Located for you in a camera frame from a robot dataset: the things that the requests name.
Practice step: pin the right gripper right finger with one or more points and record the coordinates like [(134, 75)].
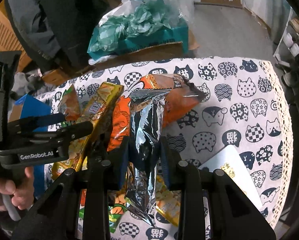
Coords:
[(214, 195)]

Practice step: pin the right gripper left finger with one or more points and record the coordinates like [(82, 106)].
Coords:
[(55, 214)]

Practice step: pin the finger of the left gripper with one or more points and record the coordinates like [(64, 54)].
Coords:
[(69, 133), (31, 123)]

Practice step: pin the orange green rice cracker bag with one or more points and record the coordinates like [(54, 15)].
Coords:
[(69, 105)]

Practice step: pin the green snack bag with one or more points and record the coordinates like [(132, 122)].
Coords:
[(115, 213)]

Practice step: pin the long yellow snack pack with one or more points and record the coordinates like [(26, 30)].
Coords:
[(98, 111)]

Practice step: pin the silver foil snack packet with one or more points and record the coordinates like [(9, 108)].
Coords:
[(146, 124)]

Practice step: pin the red orange snack bag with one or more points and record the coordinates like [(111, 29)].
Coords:
[(120, 122)]

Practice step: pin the person left hand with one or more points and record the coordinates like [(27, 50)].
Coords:
[(22, 195)]

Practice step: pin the grey white fleece clothes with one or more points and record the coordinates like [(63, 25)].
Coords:
[(29, 83)]

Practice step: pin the white card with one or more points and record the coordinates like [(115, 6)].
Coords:
[(229, 161)]

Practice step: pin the wooden louvered door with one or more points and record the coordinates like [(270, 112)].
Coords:
[(8, 39)]

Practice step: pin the cat pattern tablecloth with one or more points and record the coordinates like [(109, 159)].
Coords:
[(245, 108)]

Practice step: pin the dark orange snack bag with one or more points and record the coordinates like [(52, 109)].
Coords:
[(182, 98)]

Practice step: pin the green checkered cloth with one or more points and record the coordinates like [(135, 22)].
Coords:
[(145, 20)]

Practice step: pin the shoe rack with shoes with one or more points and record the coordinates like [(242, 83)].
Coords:
[(286, 57)]

